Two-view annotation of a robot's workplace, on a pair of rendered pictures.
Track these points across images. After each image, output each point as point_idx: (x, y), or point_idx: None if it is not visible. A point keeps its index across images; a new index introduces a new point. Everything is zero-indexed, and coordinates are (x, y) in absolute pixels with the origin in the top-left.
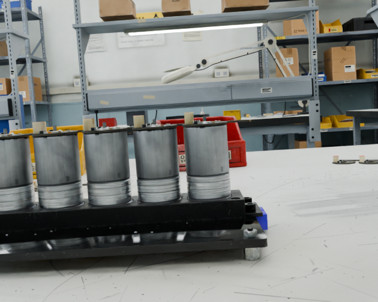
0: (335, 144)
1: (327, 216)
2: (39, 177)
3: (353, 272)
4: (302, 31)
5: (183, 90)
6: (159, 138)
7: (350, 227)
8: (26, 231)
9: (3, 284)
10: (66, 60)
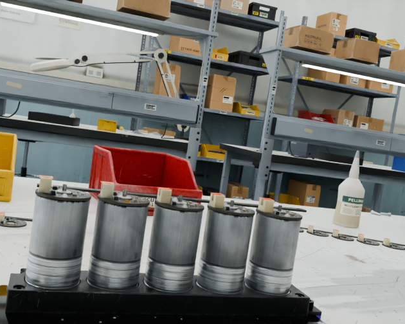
0: (198, 173)
1: (348, 310)
2: (104, 250)
3: None
4: (189, 50)
5: (57, 86)
6: (243, 225)
7: None
8: (81, 315)
9: None
10: None
